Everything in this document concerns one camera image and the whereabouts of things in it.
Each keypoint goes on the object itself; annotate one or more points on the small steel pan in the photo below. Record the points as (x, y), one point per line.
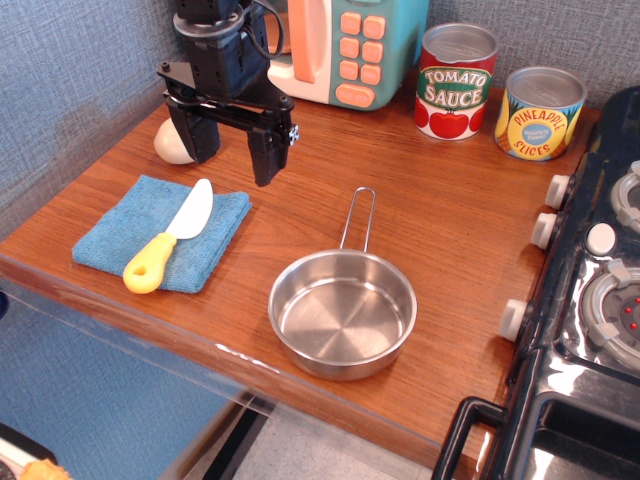
(342, 314)

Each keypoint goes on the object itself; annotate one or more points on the cream toy potato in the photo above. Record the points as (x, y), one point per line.
(169, 145)

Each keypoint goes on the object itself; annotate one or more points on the tomato sauce can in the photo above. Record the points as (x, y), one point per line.
(454, 79)

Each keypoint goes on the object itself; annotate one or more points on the pineapple slices can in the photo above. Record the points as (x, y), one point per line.
(539, 112)

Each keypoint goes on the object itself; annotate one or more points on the yellow handled white toy knife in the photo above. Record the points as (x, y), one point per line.
(145, 272)

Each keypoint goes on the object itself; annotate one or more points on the white stove knob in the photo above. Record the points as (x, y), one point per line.
(512, 319)
(543, 230)
(556, 191)

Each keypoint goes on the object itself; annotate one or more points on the black toy stove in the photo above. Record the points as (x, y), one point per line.
(572, 407)

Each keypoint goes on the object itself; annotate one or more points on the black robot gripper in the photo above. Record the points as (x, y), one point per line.
(224, 80)

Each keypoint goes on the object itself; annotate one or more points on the toy microwave teal and orange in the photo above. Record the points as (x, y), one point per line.
(350, 54)

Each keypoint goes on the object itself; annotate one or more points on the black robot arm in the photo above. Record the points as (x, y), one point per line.
(224, 80)

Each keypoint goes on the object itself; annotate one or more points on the blue folded cloth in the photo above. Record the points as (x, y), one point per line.
(146, 210)

